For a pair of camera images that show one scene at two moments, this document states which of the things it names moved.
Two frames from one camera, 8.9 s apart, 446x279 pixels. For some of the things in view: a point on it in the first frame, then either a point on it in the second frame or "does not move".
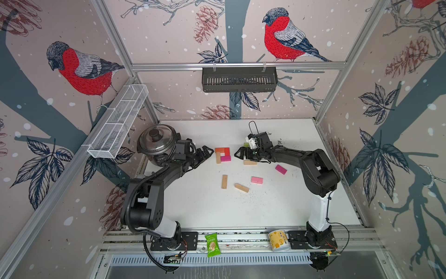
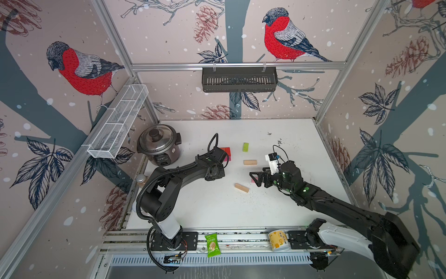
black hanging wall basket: (236, 79) does not move
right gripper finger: (244, 151) → (258, 176)
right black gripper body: (257, 153) → (285, 186)
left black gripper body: (191, 158) → (220, 174)
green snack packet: (213, 244) does not move
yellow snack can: (279, 241) does not move
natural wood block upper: (249, 163) does not move
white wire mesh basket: (117, 120) does not move
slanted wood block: (241, 188) does not move
